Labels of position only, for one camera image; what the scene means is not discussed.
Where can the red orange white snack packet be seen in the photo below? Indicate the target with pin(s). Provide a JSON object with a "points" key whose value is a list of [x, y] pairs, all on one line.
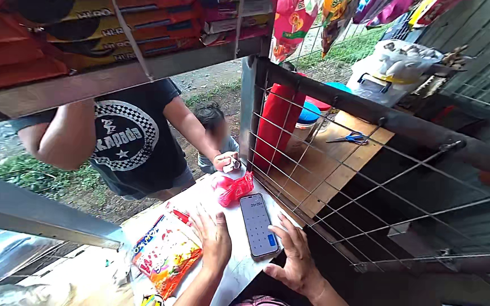
{"points": [[166, 255]]}

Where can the person's left index finger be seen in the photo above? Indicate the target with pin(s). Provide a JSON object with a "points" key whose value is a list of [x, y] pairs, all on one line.
{"points": [[205, 216]]}

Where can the person's left forearm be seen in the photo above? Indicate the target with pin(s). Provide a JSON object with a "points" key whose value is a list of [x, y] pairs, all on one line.
{"points": [[200, 289]]}

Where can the person's right fingers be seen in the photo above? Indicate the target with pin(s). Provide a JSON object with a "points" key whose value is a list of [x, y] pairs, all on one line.
{"points": [[302, 236]]}

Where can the tall red container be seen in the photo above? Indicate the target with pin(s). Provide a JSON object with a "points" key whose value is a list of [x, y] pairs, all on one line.
{"points": [[275, 123]]}

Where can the small red packet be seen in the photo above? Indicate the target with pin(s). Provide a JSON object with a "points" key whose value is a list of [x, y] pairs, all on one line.
{"points": [[181, 215]]}

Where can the person's right hand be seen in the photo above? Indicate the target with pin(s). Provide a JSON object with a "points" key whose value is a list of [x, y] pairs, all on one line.
{"points": [[299, 267]]}

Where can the person's left hand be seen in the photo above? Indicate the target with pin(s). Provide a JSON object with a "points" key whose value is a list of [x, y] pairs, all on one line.
{"points": [[218, 248]]}

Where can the person's right middle finger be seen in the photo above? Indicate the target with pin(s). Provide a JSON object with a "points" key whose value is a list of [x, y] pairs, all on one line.
{"points": [[288, 225]]}

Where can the person's right thumb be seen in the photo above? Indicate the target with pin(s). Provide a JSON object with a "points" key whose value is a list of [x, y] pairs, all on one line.
{"points": [[274, 270]]}

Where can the red round tub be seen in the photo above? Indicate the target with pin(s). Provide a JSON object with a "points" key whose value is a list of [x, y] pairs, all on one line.
{"points": [[319, 103]]}

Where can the clear bag of white items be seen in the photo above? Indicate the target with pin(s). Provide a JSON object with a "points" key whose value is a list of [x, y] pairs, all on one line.
{"points": [[406, 61]]}

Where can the pinkish red plastic bag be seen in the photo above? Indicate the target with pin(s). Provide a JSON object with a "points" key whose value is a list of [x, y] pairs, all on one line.
{"points": [[233, 191]]}

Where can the shelf with snack boxes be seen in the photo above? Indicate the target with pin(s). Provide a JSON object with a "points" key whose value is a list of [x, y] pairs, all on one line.
{"points": [[113, 38]]}

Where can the red yellow hanging packet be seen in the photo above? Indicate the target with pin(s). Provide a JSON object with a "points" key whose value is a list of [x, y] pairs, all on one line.
{"points": [[432, 12]]}

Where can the person's left thumb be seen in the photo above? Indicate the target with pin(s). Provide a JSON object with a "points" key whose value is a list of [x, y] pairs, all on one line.
{"points": [[221, 221]]}

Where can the person's left fingers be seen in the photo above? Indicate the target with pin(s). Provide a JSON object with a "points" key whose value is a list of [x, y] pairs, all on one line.
{"points": [[195, 222]]}

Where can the grey metal post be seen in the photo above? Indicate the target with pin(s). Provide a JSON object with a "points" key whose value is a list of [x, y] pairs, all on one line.
{"points": [[248, 106]]}

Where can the yellow black packet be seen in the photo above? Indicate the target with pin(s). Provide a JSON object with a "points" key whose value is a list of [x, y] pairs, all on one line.
{"points": [[151, 301]]}

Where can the clear plastic bag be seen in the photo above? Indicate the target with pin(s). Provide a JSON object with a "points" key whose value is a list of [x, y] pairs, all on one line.
{"points": [[2, 255]]}

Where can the wooden board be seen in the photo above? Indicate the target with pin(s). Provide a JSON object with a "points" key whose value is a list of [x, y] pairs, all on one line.
{"points": [[336, 153]]}

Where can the grey metal bar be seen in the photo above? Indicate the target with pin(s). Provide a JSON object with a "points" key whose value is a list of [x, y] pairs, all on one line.
{"points": [[36, 210]]}

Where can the crumpled white dark wrapper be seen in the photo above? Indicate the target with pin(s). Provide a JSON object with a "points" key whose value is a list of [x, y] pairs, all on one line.
{"points": [[232, 165]]}

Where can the person's right index finger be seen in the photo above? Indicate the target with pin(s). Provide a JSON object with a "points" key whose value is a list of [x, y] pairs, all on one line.
{"points": [[282, 239]]}

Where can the blue round lid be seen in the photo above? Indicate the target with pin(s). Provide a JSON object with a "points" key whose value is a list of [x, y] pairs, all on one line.
{"points": [[339, 87]]}

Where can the yellow brown hanging packet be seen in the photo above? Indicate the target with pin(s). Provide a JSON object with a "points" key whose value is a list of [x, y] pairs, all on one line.
{"points": [[334, 19]]}

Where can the pile of firewood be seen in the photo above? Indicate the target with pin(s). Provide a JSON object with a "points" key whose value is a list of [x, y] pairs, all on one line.
{"points": [[451, 59]]}

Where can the smartphone with calculator screen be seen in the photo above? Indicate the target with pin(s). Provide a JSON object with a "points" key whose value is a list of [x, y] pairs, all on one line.
{"points": [[256, 227]]}

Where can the white counter sheet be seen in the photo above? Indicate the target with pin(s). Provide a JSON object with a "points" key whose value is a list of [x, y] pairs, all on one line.
{"points": [[232, 272]]}

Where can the bucket with blue lid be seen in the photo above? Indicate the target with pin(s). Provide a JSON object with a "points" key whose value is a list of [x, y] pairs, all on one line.
{"points": [[305, 123]]}

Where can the person's body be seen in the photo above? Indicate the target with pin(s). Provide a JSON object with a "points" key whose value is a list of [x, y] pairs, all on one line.
{"points": [[262, 301]]}

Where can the person's right forearm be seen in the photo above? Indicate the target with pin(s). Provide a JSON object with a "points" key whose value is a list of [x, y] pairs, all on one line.
{"points": [[326, 295]]}

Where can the purple hanging packet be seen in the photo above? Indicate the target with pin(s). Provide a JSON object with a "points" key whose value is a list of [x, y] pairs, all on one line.
{"points": [[381, 12]]}

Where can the pink red hanging packet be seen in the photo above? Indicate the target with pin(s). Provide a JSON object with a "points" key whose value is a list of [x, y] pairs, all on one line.
{"points": [[294, 27]]}

